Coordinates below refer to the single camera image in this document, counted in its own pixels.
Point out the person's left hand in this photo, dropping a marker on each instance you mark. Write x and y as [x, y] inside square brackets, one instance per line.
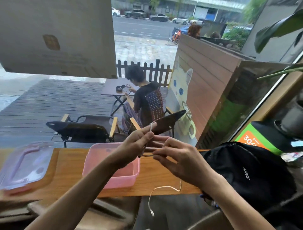
[129, 151]

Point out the person's right hand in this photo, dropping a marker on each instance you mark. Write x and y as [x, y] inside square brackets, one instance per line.
[187, 161]

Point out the pink plastic box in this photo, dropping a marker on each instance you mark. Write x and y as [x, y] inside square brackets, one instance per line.
[123, 180]

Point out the clear pink box lid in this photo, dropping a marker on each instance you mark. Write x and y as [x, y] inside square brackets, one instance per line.
[26, 165]

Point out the person's right forearm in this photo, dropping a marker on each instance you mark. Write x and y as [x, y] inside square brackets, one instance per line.
[236, 206]

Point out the person's left forearm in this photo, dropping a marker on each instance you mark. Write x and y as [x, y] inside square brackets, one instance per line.
[71, 201]

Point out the brown folding armchair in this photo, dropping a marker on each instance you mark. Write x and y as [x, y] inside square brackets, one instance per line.
[168, 122]
[87, 132]

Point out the black backpack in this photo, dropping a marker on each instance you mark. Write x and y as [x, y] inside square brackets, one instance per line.
[248, 170]

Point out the black ashtray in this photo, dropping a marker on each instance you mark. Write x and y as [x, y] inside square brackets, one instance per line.
[118, 88]

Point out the dark folding outdoor table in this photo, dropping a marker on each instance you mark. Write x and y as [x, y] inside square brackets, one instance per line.
[110, 87]

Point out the green orange black kiosk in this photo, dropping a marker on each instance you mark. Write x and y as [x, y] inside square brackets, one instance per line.
[251, 141]

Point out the dark wooden picket fence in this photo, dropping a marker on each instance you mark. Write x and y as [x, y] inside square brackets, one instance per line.
[151, 71]

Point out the wooden partition with cat painting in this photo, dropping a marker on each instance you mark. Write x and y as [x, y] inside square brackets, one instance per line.
[208, 68]

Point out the crinkled colourful plastic wrapper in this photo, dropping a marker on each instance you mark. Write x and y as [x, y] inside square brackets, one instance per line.
[292, 156]

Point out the beige window poster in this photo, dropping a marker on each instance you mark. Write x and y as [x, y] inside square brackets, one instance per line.
[71, 54]

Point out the dark grey plant pot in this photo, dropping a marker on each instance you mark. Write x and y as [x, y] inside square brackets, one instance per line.
[293, 120]

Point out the orange scooter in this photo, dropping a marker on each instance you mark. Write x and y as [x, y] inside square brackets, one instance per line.
[176, 36]

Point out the blue car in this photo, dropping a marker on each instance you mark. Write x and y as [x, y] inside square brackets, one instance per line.
[183, 29]

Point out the dark standing board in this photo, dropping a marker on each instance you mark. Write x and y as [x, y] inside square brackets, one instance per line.
[213, 28]

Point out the row of parked cars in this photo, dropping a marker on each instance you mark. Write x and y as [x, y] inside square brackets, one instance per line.
[161, 17]

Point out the green leafy plant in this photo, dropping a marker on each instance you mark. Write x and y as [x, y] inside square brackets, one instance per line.
[277, 30]

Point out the tan window frame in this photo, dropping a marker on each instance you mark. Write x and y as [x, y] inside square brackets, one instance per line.
[272, 104]

